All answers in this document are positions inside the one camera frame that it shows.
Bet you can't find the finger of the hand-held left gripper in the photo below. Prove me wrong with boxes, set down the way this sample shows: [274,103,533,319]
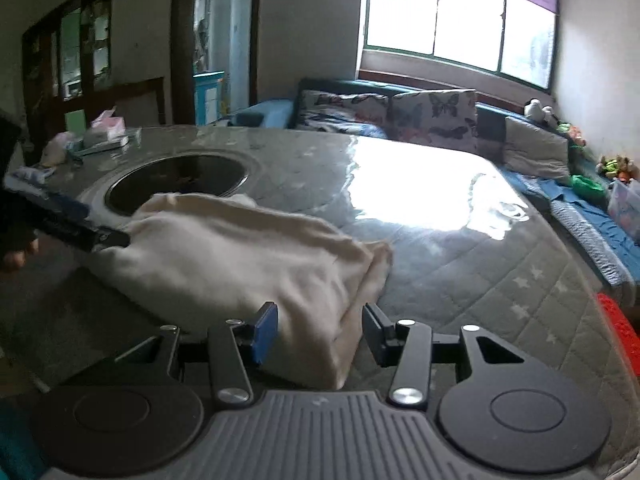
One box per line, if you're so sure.
[15,185,132,254]

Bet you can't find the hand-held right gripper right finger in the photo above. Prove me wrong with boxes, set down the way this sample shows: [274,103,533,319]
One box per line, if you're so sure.
[362,303,526,408]

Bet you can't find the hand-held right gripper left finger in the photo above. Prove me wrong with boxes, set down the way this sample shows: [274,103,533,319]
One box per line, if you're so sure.
[116,301,279,408]

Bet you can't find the cream shirt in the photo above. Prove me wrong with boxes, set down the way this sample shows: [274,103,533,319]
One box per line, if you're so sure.
[82,192,393,391]

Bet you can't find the person's left hand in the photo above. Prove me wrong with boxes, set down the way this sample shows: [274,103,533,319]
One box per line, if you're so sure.
[0,240,42,272]

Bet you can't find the blue and white packet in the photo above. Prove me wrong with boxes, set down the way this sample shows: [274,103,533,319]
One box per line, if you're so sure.
[5,166,57,184]

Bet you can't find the white plastic bag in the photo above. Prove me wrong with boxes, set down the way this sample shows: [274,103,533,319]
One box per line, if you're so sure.
[40,131,76,167]

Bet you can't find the grey flat box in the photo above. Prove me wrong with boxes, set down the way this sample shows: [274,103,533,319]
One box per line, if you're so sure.
[75,127,143,157]

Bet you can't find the round black recessed cooktop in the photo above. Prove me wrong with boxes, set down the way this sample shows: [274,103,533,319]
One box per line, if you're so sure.
[104,154,250,216]

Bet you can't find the dark wooden display cabinet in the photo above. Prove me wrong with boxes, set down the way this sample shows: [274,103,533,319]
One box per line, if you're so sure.
[22,0,116,131]

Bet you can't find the pink tissue pack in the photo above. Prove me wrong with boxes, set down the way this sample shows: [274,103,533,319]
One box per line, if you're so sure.
[90,107,126,140]

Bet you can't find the grey quilted star table cover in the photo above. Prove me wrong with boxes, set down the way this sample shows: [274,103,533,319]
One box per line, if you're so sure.
[0,126,638,480]

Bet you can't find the dark wooden chair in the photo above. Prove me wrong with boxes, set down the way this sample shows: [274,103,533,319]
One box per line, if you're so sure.
[85,76,166,128]

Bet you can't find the turquoise cabinet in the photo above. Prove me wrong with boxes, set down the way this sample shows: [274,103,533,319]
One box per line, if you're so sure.
[193,71,224,127]

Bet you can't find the blue corner sofa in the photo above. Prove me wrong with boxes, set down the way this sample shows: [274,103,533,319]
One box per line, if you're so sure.
[227,77,640,306]

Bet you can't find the folded butterfly print quilt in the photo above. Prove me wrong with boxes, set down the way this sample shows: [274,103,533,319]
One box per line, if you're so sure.
[295,110,391,140]

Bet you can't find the teal cloth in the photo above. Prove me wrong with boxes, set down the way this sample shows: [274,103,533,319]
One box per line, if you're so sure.
[0,395,46,480]

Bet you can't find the large butterfly print pillow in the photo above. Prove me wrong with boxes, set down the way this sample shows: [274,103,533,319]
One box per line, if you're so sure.
[391,89,478,153]

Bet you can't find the blue towel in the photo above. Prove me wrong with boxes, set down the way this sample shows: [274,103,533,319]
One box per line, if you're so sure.
[537,178,576,202]

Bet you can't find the small butterfly print pillow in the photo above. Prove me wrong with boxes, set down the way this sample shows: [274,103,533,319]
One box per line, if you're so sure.
[298,89,393,126]

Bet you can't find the blue sofa blanket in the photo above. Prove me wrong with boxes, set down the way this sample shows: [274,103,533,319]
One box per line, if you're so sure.
[550,197,640,291]

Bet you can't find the grey pillow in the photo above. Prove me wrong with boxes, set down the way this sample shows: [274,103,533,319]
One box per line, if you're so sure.
[502,116,571,181]

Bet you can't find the red plastic stool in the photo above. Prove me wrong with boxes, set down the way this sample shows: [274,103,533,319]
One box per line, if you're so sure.
[596,293,640,378]

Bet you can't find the green plastic bowl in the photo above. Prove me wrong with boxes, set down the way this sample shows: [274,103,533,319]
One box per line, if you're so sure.
[571,175,606,196]

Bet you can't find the panda plush toy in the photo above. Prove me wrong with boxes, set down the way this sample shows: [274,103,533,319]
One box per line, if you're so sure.
[523,98,558,128]

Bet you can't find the clear plastic storage box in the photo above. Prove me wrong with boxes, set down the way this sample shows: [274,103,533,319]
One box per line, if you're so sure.
[606,179,640,243]

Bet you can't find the green and pink plush toy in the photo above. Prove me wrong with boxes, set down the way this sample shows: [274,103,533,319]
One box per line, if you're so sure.
[557,121,587,147]

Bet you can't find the brown and green plush toys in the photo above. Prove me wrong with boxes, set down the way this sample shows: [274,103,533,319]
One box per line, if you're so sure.
[596,154,637,182]

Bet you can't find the green framed window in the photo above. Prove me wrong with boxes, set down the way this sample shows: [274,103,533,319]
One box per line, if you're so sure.
[360,0,563,96]

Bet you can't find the dark wooden door frame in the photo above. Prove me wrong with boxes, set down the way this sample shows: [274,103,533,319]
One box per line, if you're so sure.
[170,0,263,126]

